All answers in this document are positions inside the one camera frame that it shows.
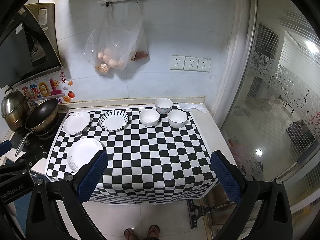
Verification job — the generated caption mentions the steel steamer pot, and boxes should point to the steel steamer pot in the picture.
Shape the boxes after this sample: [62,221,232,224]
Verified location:
[1,87,30,131]

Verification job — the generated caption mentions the plastic bag with eggs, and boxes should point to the plastic bag with eggs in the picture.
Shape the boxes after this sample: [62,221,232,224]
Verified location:
[84,3,143,74]

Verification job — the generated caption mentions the middle wall socket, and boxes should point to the middle wall socket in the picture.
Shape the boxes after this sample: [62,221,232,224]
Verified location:
[184,56,199,71]

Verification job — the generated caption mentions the black frying pan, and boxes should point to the black frying pan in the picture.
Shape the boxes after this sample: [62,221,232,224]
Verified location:
[15,98,59,157]

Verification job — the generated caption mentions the plastic bag red contents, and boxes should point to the plastic bag red contents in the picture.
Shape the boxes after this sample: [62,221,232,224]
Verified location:
[128,2,149,62]

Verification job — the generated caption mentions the white oval plate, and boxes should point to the white oval plate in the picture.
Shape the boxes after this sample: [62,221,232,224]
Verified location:
[67,138,103,173]
[62,112,91,135]

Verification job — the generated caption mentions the right wall socket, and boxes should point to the right wall socket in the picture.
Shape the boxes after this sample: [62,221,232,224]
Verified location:
[197,58,211,73]

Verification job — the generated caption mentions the left foot in sandal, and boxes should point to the left foot in sandal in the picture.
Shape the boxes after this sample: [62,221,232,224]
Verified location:
[124,228,138,240]

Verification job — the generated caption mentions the right foot in sandal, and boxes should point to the right foot in sandal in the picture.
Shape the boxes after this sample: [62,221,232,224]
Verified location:
[146,225,160,240]

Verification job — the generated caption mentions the foot in sandal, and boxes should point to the foot in sandal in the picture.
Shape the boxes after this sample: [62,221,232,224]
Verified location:
[146,225,160,240]
[124,228,138,240]

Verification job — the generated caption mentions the left wall socket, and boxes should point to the left wall socket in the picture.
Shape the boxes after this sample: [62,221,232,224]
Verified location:
[169,55,185,70]

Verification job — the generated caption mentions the glass sliding door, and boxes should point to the glass sliding door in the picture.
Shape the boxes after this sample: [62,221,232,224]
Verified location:
[221,0,319,205]

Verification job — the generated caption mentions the black range hood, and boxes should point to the black range hood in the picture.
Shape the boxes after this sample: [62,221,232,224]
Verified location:
[1,3,63,88]

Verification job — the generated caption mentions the wall socket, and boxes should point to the wall socket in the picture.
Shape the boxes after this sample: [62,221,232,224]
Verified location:
[169,55,185,70]
[184,56,199,71]
[197,58,211,73]

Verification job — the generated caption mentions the white bowl blue flowers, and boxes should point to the white bowl blue flowers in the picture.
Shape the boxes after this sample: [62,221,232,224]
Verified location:
[155,98,173,115]

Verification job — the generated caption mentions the colourful wall sticker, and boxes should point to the colourful wall sticker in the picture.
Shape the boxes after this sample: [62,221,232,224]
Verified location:
[14,70,75,108]

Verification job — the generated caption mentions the white cloth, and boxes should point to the white cloth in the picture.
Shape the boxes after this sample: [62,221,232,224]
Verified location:
[178,102,207,113]

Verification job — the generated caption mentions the black white checkered mat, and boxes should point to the black white checkered mat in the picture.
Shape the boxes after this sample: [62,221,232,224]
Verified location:
[45,107,216,204]

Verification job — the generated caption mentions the blue leaf pattern plate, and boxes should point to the blue leaf pattern plate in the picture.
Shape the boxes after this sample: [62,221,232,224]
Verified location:
[99,109,129,132]

